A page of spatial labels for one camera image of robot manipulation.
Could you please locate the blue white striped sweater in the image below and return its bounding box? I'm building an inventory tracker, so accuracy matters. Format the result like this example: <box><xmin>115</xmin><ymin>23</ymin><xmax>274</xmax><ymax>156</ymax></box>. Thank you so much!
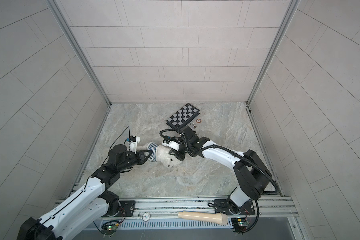
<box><xmin>147</xmin><ymin>142</ymin><xmax>159</xmax><ymax>162</ymax></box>

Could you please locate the beige handle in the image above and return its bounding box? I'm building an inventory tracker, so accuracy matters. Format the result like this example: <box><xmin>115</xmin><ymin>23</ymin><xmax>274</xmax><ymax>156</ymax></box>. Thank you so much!
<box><xmin>178</xmin><ymin>211</ymin><xmax>228</xmax><ymax>225</ymax></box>

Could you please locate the left green circuit board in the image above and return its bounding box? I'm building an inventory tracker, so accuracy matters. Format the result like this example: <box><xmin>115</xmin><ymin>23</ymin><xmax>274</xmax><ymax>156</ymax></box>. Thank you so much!
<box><xmin>101</xmin><ymin>221</ymin><xmax>121</xmax><ymax>236</ymax></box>

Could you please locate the green circuit board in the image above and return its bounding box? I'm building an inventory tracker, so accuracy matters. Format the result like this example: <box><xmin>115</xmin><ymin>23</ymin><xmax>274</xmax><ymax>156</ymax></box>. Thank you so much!
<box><xmin>231</xmin><ymin>218</ymin><xmax>249</xmax><ymax>233</ymax></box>
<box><xmin>101</xmin><ymin>221</ymin><xmax>121</xmax><ymax>236</ymax></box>

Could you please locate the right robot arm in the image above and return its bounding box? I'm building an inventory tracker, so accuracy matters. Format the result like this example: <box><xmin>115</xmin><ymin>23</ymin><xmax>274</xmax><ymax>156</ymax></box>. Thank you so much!
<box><xmin>160</xmin><ymin>127</ymin><xmax>279</xmax><ymax>215</ymax></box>

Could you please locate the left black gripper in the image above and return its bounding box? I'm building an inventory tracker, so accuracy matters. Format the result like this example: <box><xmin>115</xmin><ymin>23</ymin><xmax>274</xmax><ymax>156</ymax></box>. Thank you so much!
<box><xmin>116</xmin><ymin>150</ymin><xmax>154</xmax><ymax>173</ymax></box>

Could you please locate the right green circuit board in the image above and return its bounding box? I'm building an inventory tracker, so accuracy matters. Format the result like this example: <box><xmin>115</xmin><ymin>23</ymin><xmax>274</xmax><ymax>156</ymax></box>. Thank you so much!
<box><xmin>231</xmin><ymin>218</ymin><xmax>249</xmax><ymax>233</ymax></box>

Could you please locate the aluminium mounting rail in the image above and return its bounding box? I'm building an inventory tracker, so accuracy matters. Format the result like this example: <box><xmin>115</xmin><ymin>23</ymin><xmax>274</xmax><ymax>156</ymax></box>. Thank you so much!
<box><xmin>124</xmin><ymin>196</ymin><xmax>299</xmax><ymax>221</ymax></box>

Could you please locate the black folded chess board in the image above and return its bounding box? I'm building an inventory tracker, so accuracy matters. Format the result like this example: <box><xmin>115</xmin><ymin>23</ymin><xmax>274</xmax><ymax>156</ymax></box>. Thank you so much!
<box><xmin>166</xmin><ymin>103</ymin><xmax>200</xmax><ymax>130</ymax></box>

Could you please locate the white round knob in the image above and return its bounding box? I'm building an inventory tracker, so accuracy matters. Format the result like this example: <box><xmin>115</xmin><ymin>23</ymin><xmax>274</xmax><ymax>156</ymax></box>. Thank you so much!
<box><xmin>142</xmin><ymin>212</ymin><xmax>151</xmax><ymax>222</ymax></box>

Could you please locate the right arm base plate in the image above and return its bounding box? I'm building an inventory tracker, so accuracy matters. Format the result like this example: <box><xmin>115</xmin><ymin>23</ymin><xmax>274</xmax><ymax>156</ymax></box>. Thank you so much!
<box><xmin>209</xmin><ymin>199</ymin><xmax>256</xmax><ymax>216</ymax></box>

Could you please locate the white teddy bear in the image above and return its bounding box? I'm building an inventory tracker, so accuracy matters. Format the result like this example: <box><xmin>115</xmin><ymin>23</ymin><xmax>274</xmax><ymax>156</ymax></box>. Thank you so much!
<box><xmin>137</xmin><ymin>144</ymin><xmax>182</xmax><ymax>168</ymax></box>

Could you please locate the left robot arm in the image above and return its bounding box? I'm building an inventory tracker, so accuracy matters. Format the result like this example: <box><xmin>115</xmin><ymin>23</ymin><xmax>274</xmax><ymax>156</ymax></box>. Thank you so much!
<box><xmin>17</xmin><ymin>145</ymin><xmax>153</xmax><ymax>240</ymax></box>

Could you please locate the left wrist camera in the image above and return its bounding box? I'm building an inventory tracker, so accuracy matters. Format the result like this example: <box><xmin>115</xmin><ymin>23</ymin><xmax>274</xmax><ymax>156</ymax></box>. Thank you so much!
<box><xmin>126</xmin><ymin>136</ymin><xmax>140</xmax><ymax>153</ymax></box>

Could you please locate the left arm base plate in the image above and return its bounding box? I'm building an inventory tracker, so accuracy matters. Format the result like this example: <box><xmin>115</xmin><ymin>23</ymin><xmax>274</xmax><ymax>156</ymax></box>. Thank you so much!
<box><xmin>106</xmin><ymin>201</ymin><xmax>136</xmax><ymax>218</ymax></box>

